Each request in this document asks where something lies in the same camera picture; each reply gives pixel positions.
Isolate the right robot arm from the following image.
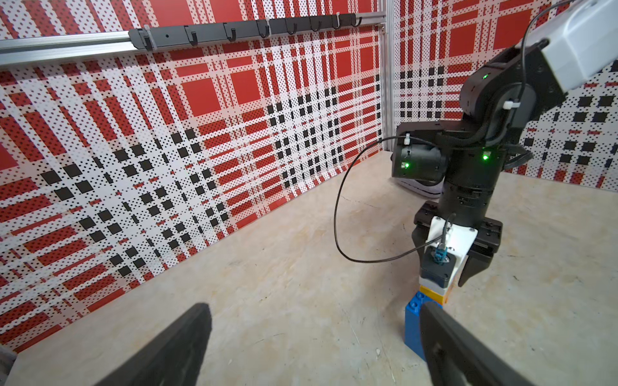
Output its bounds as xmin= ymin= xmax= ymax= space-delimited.
xmin=391 ymin=1 xmax=617 ymax=295

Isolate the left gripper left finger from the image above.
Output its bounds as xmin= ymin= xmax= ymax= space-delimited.
xmin=98 ymin=302 xmax=212 ymax=385

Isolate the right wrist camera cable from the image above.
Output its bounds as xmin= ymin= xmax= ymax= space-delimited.
xmin=332 ymin=136 xmax=457 ymax=265

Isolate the yellow lego brick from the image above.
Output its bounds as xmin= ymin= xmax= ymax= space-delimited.
xmin=419 ymin=286 xmax=452 ymax=306

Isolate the blue square lego brick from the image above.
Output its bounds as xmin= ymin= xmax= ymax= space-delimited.
xmin=404 ymin=291 xmax=435 ymax=361

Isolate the black hook rail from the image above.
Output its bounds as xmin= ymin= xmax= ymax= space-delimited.
xmin=128 ymin=14 xmax=363 ymax=52

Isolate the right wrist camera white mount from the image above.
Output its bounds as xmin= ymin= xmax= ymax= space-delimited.
xmin=419 ymin=216 xmax=478 ymax=292

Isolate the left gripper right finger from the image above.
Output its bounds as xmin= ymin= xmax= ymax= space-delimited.
xmin=420 ymin=302 xmax=532 ymax=385

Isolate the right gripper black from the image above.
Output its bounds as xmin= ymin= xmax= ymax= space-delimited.
xmin=411 ymin=200 xmax=503 ymax=287

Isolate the purple grey oval case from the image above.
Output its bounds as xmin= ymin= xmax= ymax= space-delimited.
xmin=394 ymin=178 xmax=444 ymax=199

